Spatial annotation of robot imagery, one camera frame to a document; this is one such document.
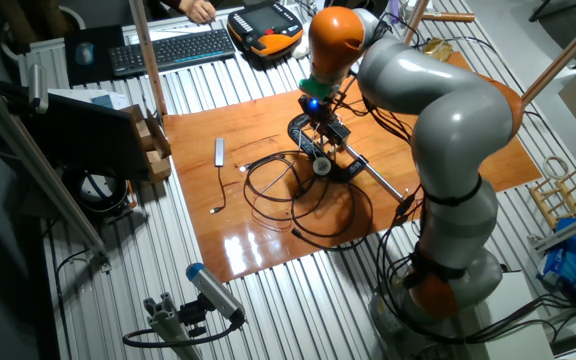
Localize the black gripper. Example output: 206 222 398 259
297 94 339 135

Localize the white round USB device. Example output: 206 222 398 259
311 134 337 177

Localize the slim grey USB hub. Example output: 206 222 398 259
209 137 229 216

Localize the person's bare hand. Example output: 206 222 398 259
178 0 218 25

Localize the black metal C-clamp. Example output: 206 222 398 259
286 112 409 204

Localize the wooden board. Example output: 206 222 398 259
161 49 543 285

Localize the white rounded object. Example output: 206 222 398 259
290 34 314 60

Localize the orange black teach pendant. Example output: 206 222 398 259
226 0 305 60

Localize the gold foil bag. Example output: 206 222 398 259
421 38 455 63

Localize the wooden block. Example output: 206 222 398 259
145 149 173 183
135 119 155 151

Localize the wooden dowel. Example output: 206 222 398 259
420 10 477 24

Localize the black keyboard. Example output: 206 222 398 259
107 28 237 78

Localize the black round spool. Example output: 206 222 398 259
62 167 137 219

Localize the black monitor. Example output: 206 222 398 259
20 92 152 184

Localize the black mouse pad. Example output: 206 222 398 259
63 24 127 87

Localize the wooden rack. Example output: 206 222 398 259
527 169 576 230

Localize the grey computer mouse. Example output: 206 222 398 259
74 41 95 67

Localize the aluminium profile bar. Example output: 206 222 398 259
532 204 576 251
0 69 112 274

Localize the thin black wire with connectors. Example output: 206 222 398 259
242 152 319 224

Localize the thin grey cable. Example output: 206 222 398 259
257 130 305 199

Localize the black cable with USB plug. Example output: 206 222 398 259
239 149 357 239

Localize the black cable with USB socket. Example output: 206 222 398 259
290 177 375 252

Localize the thin red wire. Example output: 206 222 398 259
250 212 292 235

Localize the black inline cable adapter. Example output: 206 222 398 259
392 192 417 226

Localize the wooden frame post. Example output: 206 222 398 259
520 2 576 109
402 0 430 47
127 0 169 119

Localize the grey camera with blue cap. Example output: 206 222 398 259
185 262 248 325

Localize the white rope ring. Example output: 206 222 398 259
541 155 572 181

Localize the aluminium extrusion mount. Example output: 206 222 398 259
142 292 204 360

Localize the white pedestal box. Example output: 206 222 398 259
467 269 557 360

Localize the black camera cable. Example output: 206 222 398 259
121 319 242 350

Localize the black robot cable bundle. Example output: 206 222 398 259
372 184 576 347

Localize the silver camera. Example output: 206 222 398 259
27 62 50 115

